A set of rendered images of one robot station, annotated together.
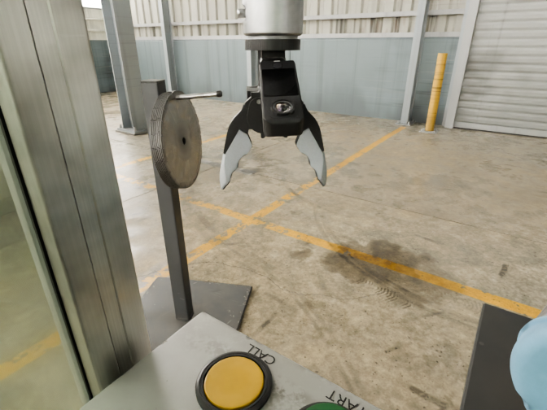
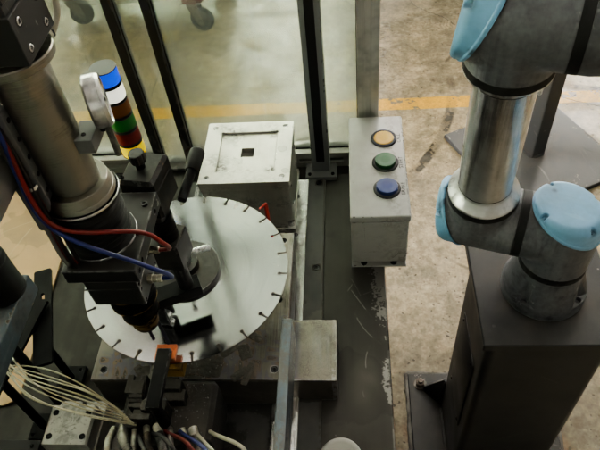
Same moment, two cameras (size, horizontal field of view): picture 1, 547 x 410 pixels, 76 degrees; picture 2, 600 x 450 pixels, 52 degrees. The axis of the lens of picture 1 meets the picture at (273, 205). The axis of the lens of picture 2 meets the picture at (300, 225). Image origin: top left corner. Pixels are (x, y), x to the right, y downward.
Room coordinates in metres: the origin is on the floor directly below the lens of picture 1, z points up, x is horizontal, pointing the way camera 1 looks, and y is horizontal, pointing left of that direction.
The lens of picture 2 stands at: (-0.43, -0.72, 1.74)
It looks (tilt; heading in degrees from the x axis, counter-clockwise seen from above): 49 degrees down; 63
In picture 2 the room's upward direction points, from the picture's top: 7 degrees counter-clockwise
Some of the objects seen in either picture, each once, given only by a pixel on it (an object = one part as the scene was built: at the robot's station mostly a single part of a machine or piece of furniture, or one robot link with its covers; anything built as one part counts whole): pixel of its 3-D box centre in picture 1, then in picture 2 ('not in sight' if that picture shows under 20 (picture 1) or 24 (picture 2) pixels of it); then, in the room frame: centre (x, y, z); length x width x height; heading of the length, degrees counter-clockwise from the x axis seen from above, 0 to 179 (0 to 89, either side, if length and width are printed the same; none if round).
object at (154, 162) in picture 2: not in sight; (158, 212); (-0.34, -0.16, 1.17); 0.06 x 0.05 x 0.20; 46
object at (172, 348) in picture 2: not in sight; (164, 384); (-0.43, -0.24, 0.95); 0.10 x 0.03 x 0.07; 55
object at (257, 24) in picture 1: (270, 21); not in sight; (0.49, 0.00, 1.13); 0.08 x 0.08 x 0.05
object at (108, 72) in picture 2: not in sight; (104, 74); (-0.28, 0.22, 1.14); 0.05 x 0.04 x 0.03; 145
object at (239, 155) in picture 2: not in sight; (253, 178); (-0.08, 0.16, 0.82); 0.18 x 0.18 x 0.15; 55
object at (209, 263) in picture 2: not in sight; (184, 266); (-0.32, -0.08, 0.96); 0.11 x 0.11 x 0.03
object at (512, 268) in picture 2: not in sight; (547, 270); (0.25, -0.35, 0.80); 0.15 x 0.15 x 0.10
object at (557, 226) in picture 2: not in sight; (558, 229); (0.24, -0.35, 0.91); 0.13 x 0.12 x 0.14; 127
